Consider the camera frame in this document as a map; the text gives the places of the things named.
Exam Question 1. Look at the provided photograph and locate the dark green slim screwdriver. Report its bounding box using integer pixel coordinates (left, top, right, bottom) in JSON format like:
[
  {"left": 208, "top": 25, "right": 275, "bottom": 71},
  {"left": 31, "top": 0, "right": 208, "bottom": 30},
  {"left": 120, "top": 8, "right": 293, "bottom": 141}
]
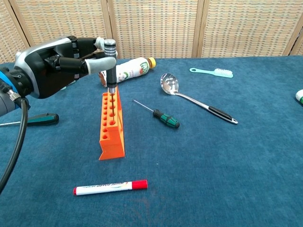
[{"left": 0, "top": 113, "right": 60, "bottom": 128}]

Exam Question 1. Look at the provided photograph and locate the woven wooden folding screen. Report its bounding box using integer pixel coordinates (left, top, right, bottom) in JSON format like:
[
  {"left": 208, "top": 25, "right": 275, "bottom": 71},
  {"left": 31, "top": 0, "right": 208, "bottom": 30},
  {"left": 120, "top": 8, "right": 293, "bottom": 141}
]
[{"left": 0, "top": 0, "right": 303, "bottom": 64}]

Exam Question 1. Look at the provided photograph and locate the mint green brush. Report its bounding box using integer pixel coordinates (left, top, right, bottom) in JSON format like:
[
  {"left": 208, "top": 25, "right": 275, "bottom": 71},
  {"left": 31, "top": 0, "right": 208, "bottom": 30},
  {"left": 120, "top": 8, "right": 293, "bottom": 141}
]
[{"left": 189, "top": 67, "right": 234, "bottom": 79}]

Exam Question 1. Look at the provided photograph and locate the printed bottle orange cap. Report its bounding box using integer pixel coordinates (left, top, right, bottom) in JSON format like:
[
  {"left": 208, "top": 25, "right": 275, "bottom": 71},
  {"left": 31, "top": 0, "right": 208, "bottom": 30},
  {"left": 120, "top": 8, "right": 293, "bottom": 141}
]
[{"left": 98, "top": 57, "right": 157, "bottom": 88}]

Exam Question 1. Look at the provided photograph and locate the orange tool holder rack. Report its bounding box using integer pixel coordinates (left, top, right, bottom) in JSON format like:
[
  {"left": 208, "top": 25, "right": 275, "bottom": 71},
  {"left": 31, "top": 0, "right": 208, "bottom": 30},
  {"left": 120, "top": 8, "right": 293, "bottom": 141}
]
[{"left": 98, "top": 86, "right": 125, "bottom": 161}]

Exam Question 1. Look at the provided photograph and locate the silver black precision screwdriver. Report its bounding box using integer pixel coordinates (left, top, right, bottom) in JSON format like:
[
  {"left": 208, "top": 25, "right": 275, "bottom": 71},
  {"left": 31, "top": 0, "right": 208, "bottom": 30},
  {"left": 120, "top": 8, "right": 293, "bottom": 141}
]
[{"left": 104, "top": 39, "right": 118, "bottom": 119}]

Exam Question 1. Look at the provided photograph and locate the green black striped screwdriver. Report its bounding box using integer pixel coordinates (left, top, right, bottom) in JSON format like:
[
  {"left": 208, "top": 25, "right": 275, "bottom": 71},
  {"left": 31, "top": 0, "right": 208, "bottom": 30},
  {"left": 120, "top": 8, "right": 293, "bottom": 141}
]
[{"left": 132, "top": 99, "right": 180, "bottom": 129}]

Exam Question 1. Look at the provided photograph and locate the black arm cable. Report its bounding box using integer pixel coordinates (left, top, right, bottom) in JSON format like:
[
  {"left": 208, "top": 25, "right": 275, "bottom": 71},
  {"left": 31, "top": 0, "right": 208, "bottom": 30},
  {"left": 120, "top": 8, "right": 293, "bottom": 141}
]
[{"left": 0, "top": 91, "right": 30, "bottom": 194}]

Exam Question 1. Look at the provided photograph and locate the slotted steel spoon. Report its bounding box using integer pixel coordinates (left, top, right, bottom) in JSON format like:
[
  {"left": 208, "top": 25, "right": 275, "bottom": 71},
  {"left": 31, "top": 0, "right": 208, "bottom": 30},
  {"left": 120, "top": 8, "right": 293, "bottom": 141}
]
[{"left": 160, "top": 72, "right": 239, "bottom": 125}]

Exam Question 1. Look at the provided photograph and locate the blue table mat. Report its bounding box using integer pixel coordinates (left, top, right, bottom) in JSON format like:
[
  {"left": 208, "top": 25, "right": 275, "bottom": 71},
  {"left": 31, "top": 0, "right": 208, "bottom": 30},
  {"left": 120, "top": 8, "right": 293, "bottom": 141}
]
[{"left": 0, "top": 55, "right": 303, "bottom": 227}]

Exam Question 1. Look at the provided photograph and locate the white marker red cap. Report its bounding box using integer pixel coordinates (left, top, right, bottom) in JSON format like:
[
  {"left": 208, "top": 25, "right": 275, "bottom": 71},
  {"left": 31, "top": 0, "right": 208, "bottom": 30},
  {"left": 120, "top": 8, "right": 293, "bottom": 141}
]
[{"left": 72, "top": 179, "right": 149, "bottom": 196}]

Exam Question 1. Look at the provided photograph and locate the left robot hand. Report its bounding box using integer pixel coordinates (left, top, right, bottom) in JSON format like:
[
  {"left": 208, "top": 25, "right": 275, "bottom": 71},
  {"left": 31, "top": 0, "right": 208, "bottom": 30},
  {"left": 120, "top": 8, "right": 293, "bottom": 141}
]
[{"left": 14, "top": 35, "right": 118, "bottom": 99}]

